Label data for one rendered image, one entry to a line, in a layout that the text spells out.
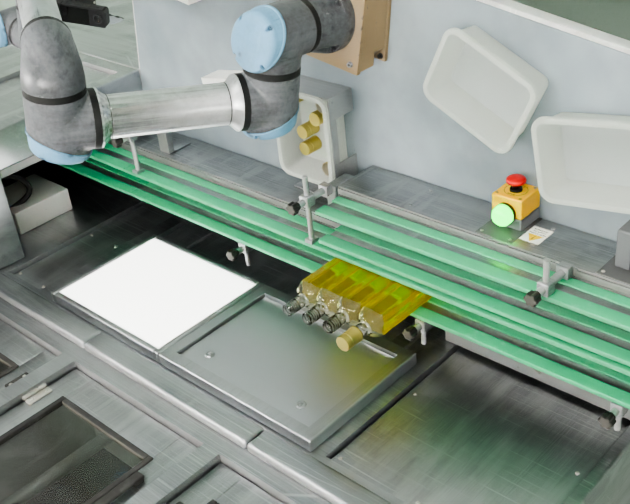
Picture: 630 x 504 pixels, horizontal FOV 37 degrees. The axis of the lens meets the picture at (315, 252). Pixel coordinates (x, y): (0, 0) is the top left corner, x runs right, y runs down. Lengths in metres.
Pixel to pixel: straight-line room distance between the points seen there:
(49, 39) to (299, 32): 0.46
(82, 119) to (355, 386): 0.77
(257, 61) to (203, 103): 0.13
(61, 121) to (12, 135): 0.81
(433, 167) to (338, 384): 0.52
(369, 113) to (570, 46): 0.55
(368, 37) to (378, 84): 0.16
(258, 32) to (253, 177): 0.67
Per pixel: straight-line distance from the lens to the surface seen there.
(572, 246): 1.89
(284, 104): 1.91
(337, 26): 1.94
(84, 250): 2.70
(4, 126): 2.59
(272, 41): 1.82
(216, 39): 2.47
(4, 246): 2.68
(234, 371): 2.08
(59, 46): 1.79
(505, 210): 1.90
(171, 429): 2.04
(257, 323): 2.21
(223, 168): 2.50
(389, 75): 2.09
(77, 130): 1.81
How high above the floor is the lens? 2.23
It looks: 36 degrees down
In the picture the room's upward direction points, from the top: 123 degrees counter-clockwise
